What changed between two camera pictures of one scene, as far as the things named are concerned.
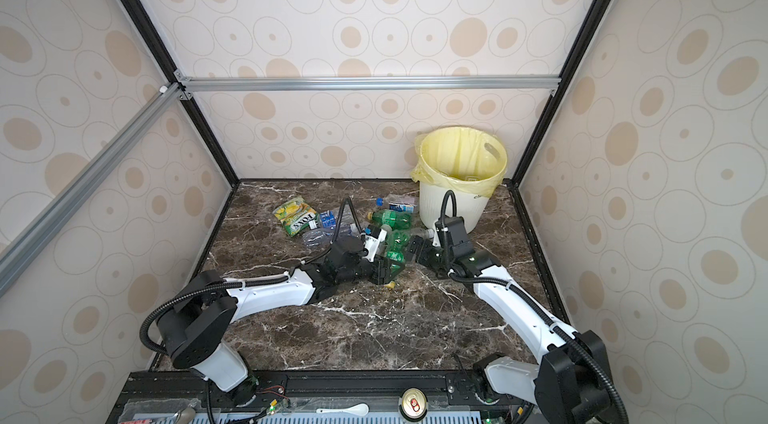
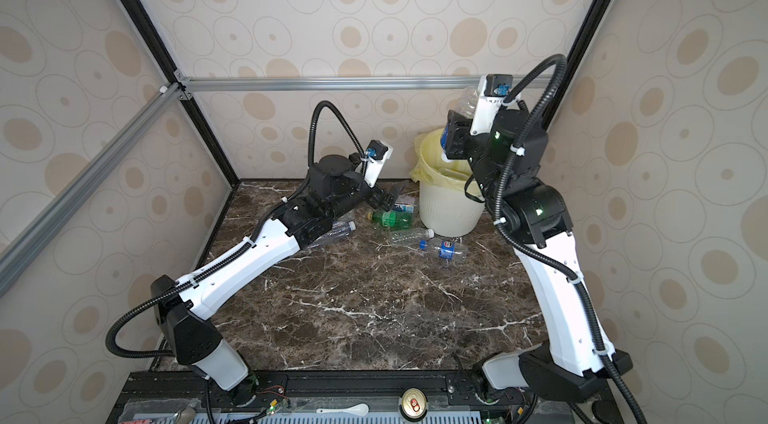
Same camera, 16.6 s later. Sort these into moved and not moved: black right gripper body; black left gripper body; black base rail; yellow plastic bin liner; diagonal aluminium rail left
Moved: black left gripper body; black right gripper body
Not moved: black base rail; diagonal aluminium rail left; yellow plastic bin liner
